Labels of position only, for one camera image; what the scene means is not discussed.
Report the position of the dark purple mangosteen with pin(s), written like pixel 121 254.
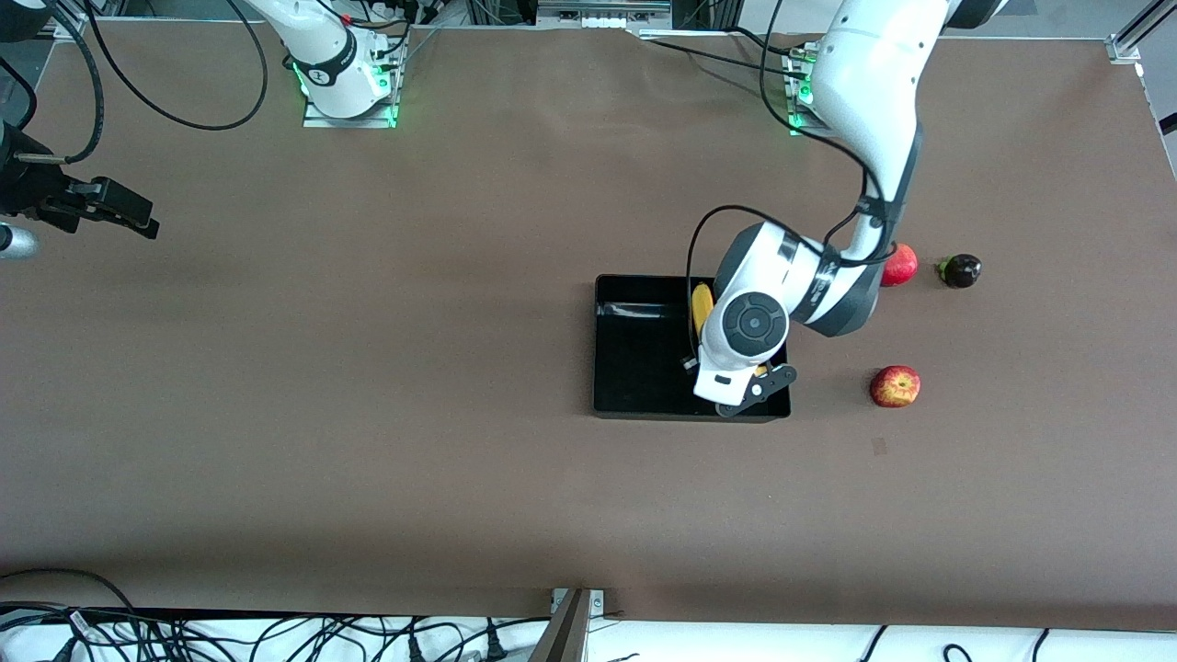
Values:
pixel 961 271

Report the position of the aluminium frame rail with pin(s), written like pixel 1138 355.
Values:
pixel 1126 46

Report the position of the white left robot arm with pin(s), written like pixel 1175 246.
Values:
pixel 874 83

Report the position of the red pomegranate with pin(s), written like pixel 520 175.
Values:
pixel 905 267

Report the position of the black plastic box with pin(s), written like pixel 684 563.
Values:
pixel 644 368

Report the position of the dark aluminium profile bar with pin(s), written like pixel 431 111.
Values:
pixel 565 636

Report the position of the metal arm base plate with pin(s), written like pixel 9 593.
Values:
pixel 317 120
pixel 794 64

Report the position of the yellow banana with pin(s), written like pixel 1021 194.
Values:
pixel 702 308

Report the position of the red yellow apple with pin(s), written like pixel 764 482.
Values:
pixel 895 386

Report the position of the grey power strip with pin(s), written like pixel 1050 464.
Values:
pixel 602 14

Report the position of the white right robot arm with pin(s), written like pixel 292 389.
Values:
pixel 336 55

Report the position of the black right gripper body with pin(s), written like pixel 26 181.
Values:
pixel 39 187

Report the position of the small metal bracket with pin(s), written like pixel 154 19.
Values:
pixel 598 602

